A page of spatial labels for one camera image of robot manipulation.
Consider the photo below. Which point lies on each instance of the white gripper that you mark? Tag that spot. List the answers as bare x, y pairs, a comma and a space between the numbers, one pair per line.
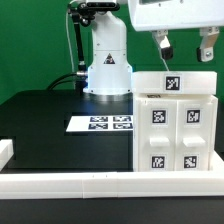
163, 15

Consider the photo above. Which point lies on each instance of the white cabinet top block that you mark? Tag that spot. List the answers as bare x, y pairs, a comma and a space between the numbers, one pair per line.
175, 82

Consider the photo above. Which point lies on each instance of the white door panel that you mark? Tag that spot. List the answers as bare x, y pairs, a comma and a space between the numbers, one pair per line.
193, 134
155, 134

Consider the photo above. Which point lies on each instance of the white cabinet body box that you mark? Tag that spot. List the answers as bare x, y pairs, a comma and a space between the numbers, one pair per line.
177, 99

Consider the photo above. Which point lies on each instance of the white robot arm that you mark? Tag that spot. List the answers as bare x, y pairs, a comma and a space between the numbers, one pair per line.
109, 75

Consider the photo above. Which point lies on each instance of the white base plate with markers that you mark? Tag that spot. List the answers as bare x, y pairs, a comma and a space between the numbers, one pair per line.
105, 123

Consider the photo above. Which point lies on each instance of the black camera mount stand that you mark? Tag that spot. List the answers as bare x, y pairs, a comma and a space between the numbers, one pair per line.
82, 13

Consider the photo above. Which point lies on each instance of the white U-shaped obstacle wall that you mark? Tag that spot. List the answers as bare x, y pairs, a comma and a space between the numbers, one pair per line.
115, 184

